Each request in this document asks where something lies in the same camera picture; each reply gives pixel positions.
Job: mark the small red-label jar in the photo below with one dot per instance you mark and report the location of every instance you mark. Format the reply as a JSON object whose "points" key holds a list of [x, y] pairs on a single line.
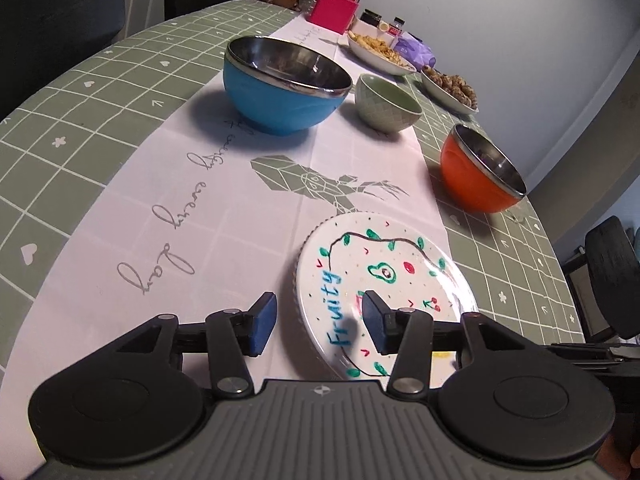
{"points": [[397, 25]]}

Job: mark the green grid tablecloth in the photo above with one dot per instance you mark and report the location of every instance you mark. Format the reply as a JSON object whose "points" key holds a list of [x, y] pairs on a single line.
{"points": [[75, 110]]}

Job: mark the blue steel-lined bowl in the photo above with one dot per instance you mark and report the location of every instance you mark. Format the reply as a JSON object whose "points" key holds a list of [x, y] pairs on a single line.
{"points": [[270, 105]]}

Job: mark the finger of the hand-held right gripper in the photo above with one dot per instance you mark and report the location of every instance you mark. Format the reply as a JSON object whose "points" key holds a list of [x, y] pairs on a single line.
{"points": [[590, 352]]}

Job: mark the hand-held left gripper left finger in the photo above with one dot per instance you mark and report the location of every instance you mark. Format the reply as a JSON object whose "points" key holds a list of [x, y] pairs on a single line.
{"points": [[262, 322]]}

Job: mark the pink box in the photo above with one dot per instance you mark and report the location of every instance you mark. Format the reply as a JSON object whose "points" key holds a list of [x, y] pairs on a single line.
{"points": [[332, 12]]}

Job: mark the white plate of fried food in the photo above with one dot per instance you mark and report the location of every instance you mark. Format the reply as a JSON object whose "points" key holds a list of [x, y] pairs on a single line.
{"points": [[377, 50]]}

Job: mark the green ceramic bowl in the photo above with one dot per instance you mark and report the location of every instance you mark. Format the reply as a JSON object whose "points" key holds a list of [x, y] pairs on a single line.
{"points": [[382, 112]]}

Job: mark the white fruit-print plate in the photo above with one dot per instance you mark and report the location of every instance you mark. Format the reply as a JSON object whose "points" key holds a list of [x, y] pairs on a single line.
{"points": [[350, 255]]}

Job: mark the black lidded jar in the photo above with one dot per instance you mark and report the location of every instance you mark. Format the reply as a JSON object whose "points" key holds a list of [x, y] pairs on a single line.
{"points": [[370, 17]]}

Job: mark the orange steel-lined bowl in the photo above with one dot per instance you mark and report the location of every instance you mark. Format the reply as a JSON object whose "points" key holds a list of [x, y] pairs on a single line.
{"points": [[467, 182]]}

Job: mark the white plate of brown balls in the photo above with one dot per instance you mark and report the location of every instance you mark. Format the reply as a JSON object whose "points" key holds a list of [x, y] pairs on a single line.
{"points": [[450, 87]]}

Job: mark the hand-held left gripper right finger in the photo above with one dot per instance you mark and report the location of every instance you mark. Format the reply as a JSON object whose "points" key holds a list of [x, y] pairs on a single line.
{"points": [[372, 321]]}

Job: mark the purple tissue pack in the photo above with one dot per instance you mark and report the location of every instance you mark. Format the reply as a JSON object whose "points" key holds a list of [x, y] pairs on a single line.
{"points": [[415, 50]]}

